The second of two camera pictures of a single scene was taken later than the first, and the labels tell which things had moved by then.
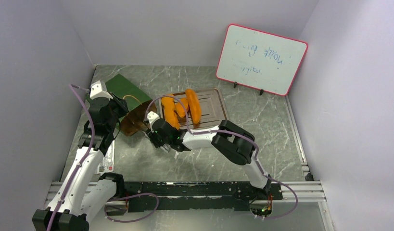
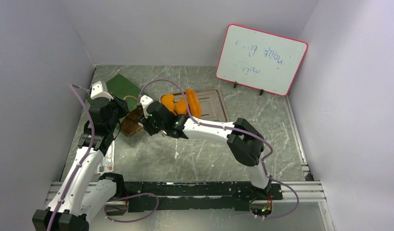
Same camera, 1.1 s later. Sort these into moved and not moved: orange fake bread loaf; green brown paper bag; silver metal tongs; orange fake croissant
Moved: silver metal tongs
Not moved: orange fake bread loaf; orange fake croissant; green brown paper bag
